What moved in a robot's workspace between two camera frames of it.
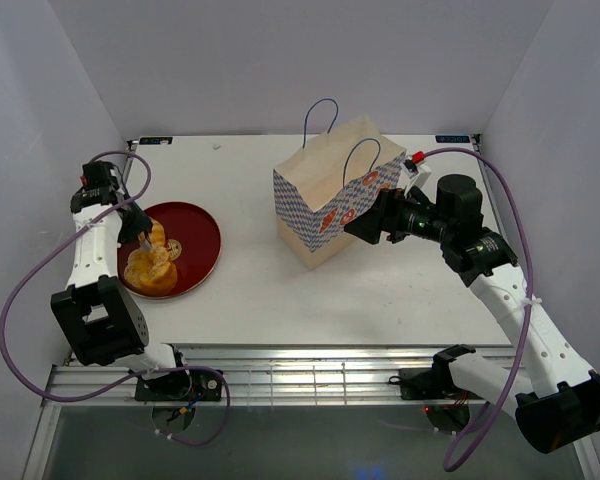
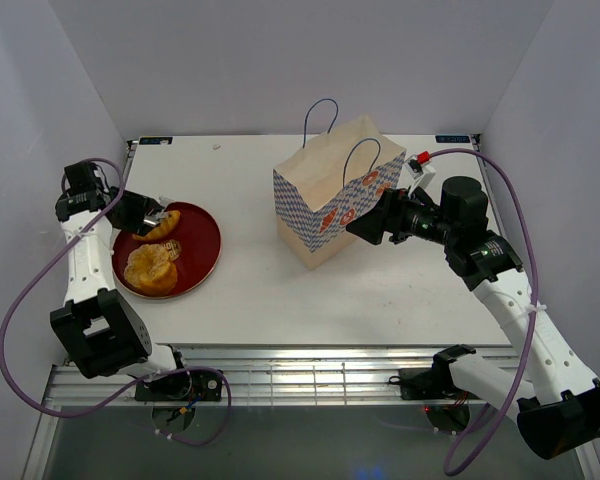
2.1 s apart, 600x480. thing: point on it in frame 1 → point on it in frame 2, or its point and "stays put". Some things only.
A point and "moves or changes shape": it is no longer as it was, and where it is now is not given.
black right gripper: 385,215 stays put
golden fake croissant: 157,237 moves or changes shape
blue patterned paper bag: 318,189 stays put
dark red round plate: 193,242 stays put
